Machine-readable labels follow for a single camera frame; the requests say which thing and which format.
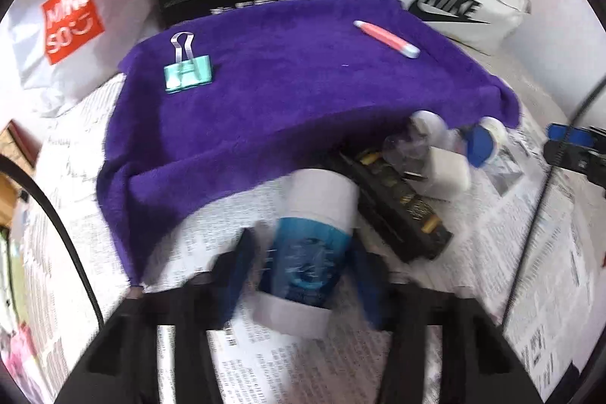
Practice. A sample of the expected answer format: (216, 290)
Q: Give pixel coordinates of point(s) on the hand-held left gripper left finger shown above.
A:
(241, 271)

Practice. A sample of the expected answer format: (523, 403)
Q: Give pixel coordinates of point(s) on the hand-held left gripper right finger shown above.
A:
(367, 290)

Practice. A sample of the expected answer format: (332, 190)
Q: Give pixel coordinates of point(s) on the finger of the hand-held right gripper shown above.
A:
(581, 136)
(556, 133)

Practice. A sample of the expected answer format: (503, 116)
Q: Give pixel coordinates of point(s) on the blue and white tube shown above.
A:
(307, 257)

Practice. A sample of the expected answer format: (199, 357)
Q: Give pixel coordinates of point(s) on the black and gold bar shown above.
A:
(402, 195)

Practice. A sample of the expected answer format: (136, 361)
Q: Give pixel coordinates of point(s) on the white wall charger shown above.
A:
(449, 177)

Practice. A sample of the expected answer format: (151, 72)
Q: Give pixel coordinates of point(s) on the blue round container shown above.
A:
(478, 146)

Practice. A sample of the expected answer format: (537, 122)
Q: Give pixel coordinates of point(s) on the clear plastic bottle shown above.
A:
(402, 148)

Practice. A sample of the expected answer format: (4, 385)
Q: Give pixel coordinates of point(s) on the pink and white pen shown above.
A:
(386, 37)

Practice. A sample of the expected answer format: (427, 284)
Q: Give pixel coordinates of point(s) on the purple towel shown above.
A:
(284, 77)

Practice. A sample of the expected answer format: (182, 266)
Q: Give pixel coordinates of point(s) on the teal binder clip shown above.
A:
(189, 75)

